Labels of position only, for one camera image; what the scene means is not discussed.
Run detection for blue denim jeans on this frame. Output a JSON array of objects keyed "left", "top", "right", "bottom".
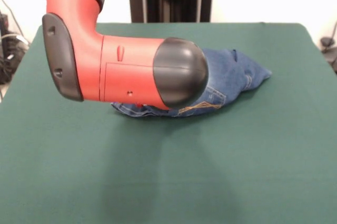
[{"left": 110, "top": 47, "right": 273, "bottom": 119}]

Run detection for dark green table cloth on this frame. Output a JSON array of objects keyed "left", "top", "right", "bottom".
[{"left": 0, "top": 22, "right": 337, "bottom": 224}]

